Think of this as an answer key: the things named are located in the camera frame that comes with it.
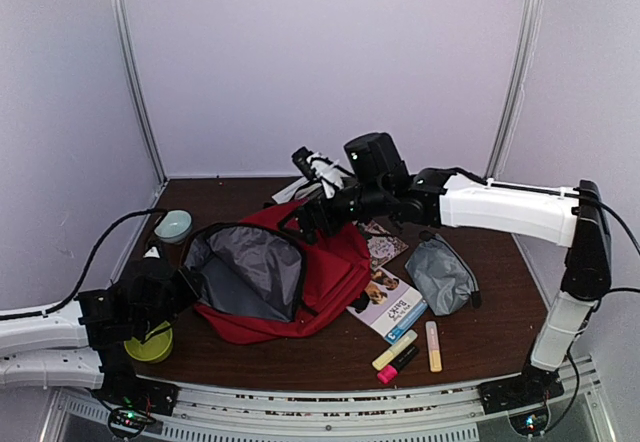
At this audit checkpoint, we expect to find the yellow highlighter pen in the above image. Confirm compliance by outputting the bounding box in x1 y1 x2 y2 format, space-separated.
372 329 418 371

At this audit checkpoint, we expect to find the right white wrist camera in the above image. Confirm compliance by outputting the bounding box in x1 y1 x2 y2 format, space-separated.
291 147 353 199

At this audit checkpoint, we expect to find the black pink highlighter pen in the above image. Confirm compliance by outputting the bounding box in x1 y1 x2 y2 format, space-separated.
377 344 419 385

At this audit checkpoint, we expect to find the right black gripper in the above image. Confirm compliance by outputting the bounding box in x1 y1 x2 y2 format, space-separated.
278 181 390 244

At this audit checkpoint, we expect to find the red student backpack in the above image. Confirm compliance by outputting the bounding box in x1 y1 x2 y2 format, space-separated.
181 201 371 345

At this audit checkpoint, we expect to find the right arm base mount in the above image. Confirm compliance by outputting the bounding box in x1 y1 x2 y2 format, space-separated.
477 374 564 437

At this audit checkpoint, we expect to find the grey fabric pencil pouch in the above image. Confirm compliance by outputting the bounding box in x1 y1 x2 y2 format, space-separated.
405 231 482 317

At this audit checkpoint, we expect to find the front aluminium frame rail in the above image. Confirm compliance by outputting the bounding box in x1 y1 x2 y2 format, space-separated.
49 356 601 442

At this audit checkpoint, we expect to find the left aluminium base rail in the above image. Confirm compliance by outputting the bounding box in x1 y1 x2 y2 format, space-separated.
108 180 169 285

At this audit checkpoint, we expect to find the aluminium corner post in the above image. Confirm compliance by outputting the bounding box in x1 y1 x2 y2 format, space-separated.
111 0 168 185
485 0 543 178

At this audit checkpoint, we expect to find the right aluminium corner post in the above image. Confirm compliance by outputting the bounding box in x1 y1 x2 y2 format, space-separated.
485 0 543 178

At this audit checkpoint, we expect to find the peach highlighter pen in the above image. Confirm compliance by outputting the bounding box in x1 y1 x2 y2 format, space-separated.
425 321 442 373

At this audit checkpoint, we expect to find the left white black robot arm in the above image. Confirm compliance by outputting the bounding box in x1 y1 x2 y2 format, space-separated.
1 209 203 406

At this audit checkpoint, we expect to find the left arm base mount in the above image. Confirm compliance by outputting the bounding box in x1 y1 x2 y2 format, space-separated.
88 376 180 441

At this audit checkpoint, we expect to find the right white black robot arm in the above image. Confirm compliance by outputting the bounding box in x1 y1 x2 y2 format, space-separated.
278 132 613 404

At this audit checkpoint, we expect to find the brown illustrated booklet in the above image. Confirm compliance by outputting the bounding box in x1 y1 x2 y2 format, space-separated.
357 221 409 270

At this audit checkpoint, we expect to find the white coffee cover book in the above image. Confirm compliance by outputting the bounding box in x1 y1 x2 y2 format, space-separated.
271 177 321 204

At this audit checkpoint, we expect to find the left aluminium corner post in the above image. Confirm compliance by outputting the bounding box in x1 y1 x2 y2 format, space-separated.
111 0 168 185

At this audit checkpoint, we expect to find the lime green plastic bowl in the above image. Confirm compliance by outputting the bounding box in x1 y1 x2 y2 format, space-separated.
124 322 174 364

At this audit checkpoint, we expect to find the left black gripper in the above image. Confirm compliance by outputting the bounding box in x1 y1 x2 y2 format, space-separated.
136 265 202 335

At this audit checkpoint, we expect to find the pale green patterned ceramic bowl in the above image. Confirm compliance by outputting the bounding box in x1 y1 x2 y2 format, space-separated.
153 210 193 245

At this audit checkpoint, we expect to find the dog cover booklet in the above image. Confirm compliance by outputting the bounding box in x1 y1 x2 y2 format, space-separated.
347 267 428 344

